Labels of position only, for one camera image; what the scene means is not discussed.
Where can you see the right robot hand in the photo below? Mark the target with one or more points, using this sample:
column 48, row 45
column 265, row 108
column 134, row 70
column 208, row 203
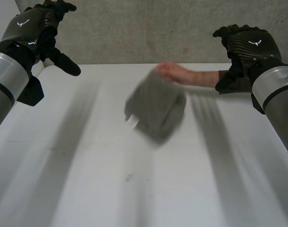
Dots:
column 249, row 48

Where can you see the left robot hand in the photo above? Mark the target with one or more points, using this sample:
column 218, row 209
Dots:
column 28, row 26

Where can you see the person's hand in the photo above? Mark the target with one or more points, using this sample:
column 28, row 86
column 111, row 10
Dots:
column 168, row 72

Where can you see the grey towel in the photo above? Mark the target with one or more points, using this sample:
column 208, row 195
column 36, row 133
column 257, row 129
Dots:
column 155, row 108

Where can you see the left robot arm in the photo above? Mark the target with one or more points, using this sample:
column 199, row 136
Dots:
column 3, row 80

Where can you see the person's forearm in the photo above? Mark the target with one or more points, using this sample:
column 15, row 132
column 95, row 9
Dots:
column 208, row 79

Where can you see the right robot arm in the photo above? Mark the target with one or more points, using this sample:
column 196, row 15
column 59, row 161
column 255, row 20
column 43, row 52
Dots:
column 276, row 99

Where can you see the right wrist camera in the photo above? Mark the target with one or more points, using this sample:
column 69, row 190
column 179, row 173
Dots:
column 257, row 104

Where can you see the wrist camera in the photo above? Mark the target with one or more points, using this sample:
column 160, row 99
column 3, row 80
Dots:
column 31, row 91
column 257, row 104

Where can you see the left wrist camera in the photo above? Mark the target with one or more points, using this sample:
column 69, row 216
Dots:
column 31, row 91

